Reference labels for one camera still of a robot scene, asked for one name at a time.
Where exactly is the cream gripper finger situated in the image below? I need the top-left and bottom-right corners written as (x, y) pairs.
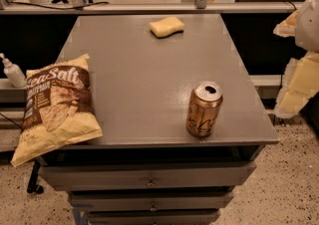
top-left (273, 10), bottom-right (298, 37)
top-left (274, 52), bottom-right (319, 118)

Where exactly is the brown sea salt chip bag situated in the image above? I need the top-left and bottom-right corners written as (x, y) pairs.
top-left (11, 54), bottom-right (103, 167)

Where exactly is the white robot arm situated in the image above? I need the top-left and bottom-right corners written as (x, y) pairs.
top-left (273, 0), bottom-right (319, 118)

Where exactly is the gold soda can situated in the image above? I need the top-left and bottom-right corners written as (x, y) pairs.
top-left (186, 81), bottom-right (223, 137)

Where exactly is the yellow sponge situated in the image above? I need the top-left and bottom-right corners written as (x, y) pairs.
top-left (150, 17), bottom-right (184, 38)

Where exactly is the grey top drawer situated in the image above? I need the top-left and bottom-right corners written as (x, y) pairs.
top-left (39, 161), bottom-right (256, 191)

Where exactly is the grey drawer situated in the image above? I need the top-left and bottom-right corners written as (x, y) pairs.
top-left (88, 209), bottom-right (220, 225)
top-left (39, 161), bottom-right (256, 191)
top-left (69, 191), bottom-right (233, 211)

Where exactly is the grey bottom drawer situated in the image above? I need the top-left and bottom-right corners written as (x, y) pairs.
top-left (88, 209), bottom-right (220, 225)

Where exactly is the grey middle drawer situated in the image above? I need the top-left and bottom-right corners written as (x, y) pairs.
top-left (69, 191), bottom-right (233, 211)

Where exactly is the white spray bottle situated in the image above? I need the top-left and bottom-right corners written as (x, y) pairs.
top-left (0, 53), bottom-right (27, 88)

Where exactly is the black stand with caster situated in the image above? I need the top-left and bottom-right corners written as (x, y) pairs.
top-left (27, 161), bottom-right (44, 194)

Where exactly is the black cable on shelf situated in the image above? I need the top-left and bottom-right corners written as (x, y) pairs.
top-left (6, 0), bottom-right (110, 11)

